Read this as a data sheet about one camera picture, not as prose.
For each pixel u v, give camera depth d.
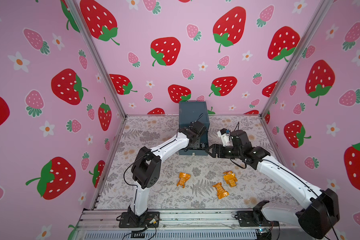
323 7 0.69
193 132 0.67
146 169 0.50
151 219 0.72
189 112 0.93
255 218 0.67
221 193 0.82
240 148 0.59
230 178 0.87
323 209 0.38
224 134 0.71
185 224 0.73
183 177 0.87
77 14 0.70
